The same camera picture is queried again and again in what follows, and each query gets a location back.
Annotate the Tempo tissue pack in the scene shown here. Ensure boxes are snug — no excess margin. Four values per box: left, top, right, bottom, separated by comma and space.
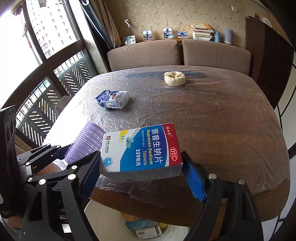
95, 90, 130, 109

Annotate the small white barcode box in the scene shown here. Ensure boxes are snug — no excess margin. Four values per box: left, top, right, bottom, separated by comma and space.
135, 225, 163, 240

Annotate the blue paper bag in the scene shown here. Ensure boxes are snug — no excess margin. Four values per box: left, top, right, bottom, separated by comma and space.
125, 218, 158, 231

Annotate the white blue medicine box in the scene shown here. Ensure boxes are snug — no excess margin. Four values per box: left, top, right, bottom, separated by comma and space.
99, 123, 183, 182

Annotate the beige paper ball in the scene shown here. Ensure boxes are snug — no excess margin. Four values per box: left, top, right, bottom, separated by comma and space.
164, 71, 186, 87

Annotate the small yellow cup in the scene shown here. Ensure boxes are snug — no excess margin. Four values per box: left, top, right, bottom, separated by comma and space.
159, 222, 168, 228

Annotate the brown cardboard box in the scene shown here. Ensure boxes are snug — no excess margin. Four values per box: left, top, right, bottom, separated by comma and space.
120, 212, 138, 222

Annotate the white trash bin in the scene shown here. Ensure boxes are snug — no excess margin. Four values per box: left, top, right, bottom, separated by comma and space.
84, 200, 190, 241

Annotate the clear plastic table cover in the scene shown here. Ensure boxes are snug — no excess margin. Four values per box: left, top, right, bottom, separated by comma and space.
44, 66, 290, 205

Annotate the left brown sofa cushion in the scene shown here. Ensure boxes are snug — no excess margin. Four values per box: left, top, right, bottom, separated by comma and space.
107, 40, 181, 71

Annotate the brown sofa cushion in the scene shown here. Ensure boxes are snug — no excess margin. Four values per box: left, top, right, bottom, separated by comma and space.
107, 40, 181, 71
182, 39, 251, 75

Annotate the beige curtain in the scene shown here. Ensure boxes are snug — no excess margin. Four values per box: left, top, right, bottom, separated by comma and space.
89, 0, 121, 50

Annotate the right brown sofa cushion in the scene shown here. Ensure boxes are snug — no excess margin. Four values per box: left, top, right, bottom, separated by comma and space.
182, 39, 251, 75

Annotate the dark wooden cabinet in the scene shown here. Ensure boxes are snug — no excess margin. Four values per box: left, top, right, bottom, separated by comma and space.
245, 18, 294, 108

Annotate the blue cylindrical container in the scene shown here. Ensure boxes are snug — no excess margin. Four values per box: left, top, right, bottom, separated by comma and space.
214, 32, 220, 43

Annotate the grey cylindrical speaker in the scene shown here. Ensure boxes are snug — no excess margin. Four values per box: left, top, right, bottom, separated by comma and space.
224, 28, 233, 45

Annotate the stack of books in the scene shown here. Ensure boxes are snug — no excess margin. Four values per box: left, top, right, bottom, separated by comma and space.
191, 23, 214, 41

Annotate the photo frame far left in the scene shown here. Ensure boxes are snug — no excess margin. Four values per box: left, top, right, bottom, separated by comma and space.
123, 35, 137, 46

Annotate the photo frame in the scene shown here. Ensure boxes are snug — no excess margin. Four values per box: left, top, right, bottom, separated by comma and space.
177, 32, 188, 39
163, 28, 174, 39
123, 35, 137, 46
142, 30, 153, 41

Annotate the wall lamp fixture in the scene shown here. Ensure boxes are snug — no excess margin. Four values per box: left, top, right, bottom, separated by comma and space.
124, 19, 131, 28

